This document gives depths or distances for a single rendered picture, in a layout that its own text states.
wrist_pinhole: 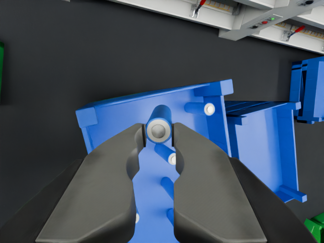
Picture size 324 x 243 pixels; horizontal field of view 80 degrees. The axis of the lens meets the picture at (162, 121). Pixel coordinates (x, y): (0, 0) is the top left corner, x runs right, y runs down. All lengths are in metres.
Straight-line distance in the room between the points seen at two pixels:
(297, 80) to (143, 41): 0.81
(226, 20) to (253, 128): 0.46
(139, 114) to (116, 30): 0.56
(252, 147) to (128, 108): 0.45
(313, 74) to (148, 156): 1.01
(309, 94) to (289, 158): 0.54
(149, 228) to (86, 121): 0.23
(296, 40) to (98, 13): 0.87
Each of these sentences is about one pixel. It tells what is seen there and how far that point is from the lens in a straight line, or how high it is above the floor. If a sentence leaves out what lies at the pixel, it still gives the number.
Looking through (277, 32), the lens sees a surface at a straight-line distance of 1.06.
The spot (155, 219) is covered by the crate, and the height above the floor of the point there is 0.48.
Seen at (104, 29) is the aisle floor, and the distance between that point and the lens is 0.82.
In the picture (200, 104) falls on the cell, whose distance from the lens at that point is 0.29.
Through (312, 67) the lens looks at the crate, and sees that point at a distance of 1.21.
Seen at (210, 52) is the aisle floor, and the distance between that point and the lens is 0.95.
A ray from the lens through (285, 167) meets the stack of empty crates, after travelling 0.75.
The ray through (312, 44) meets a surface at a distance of 1.23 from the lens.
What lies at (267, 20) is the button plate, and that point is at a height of 0.23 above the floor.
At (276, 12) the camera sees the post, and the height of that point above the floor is 0.28.
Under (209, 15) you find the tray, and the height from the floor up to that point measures 0.10.
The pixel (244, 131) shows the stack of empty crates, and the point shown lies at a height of 0.32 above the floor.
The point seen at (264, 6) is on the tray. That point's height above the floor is 0.28.
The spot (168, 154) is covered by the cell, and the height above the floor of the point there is 0.54.
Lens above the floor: 0.78
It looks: 70 degrees down
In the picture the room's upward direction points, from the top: 108 degrees clockwise
